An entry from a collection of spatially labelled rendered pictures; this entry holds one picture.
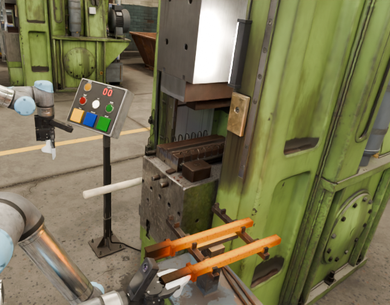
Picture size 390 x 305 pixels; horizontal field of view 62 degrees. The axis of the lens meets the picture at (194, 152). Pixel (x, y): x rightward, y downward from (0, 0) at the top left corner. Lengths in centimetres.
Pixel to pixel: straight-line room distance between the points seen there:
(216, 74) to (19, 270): 177
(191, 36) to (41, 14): 495
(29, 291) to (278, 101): 182
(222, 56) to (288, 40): 35
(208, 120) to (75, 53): 453
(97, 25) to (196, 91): 500
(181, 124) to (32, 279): 135
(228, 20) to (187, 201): 81
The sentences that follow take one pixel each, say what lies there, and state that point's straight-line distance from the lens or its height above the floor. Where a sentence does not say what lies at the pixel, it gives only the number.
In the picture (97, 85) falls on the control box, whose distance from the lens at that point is 202.
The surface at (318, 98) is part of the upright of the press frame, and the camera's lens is 160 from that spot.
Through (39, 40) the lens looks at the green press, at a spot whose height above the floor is 86.
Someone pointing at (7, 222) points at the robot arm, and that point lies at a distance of 80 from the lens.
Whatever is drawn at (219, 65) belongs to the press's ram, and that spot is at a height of 144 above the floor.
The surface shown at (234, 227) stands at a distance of 121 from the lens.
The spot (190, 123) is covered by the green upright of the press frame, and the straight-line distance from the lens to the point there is 190.
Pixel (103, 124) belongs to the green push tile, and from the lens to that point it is 190.
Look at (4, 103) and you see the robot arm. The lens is 147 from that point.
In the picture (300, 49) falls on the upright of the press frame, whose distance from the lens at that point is 130.
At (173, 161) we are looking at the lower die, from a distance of 162.
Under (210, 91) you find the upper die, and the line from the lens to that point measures 156.
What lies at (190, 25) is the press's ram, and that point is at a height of 159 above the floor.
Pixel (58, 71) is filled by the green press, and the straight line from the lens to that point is 628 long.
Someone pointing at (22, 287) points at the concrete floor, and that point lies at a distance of 239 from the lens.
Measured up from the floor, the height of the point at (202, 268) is 96.
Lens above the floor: 167
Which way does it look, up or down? 24 degrees down
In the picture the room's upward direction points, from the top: 7 degrees clockwise
